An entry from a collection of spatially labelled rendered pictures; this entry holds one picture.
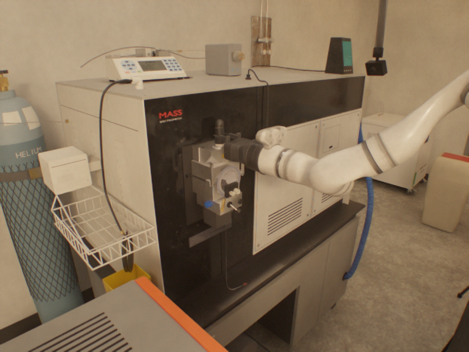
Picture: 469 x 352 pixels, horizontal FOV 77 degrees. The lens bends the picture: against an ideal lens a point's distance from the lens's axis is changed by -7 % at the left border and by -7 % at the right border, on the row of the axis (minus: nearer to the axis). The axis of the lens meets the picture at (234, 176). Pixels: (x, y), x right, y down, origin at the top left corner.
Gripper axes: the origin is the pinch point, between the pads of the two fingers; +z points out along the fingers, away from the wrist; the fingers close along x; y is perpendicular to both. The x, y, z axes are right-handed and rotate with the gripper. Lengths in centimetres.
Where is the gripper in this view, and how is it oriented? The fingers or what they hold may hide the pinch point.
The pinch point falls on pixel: (217, 134)
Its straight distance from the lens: 86.6
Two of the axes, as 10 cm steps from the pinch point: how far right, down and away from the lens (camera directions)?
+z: -7.0, -2.7, 6.6
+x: 7.1, -2.6, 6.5
